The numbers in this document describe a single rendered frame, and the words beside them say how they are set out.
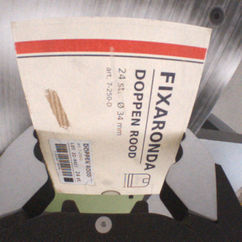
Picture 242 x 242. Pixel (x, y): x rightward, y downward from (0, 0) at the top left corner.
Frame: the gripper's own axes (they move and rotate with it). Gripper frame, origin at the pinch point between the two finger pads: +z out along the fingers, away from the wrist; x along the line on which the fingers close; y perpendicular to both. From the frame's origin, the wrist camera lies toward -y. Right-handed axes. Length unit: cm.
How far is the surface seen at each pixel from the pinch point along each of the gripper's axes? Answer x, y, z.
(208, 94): 12.7, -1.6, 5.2
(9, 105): -14.3, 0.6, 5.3
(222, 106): 93, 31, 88
